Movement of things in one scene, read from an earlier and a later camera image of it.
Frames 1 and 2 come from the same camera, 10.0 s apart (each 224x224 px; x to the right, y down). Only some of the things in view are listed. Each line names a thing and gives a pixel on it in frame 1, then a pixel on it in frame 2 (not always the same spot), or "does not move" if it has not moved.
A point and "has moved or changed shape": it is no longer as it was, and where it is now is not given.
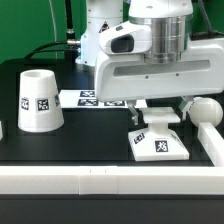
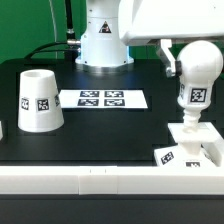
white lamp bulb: x=205 y=110 has moved or changed shape
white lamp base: x=157 y=142 -> x=198 y=149
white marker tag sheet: x=87 y=99 does not move
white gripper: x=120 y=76 -> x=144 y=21
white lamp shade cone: x=39 y=104 does not move
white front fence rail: x=111 y=180 does not move
